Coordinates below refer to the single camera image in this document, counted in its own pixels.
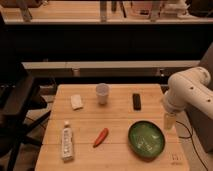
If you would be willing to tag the black eraser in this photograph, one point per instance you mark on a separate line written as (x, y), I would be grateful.
(136, 101)

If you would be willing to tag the white paper cup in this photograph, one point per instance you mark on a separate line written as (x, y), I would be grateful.
(102, 92)

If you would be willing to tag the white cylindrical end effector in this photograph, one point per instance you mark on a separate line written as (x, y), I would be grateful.
(169, 120)

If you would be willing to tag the green bowl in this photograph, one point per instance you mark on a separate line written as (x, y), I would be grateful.
(146, 139)

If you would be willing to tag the red chili pepper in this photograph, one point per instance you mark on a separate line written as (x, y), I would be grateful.
(101, 137)

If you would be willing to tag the black office chair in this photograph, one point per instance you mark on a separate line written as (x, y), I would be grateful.
(19, 93)

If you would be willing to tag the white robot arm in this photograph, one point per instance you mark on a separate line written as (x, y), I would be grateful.
(187, 87)

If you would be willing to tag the long grey bench rail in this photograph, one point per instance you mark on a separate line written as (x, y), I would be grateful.
(107, 68)

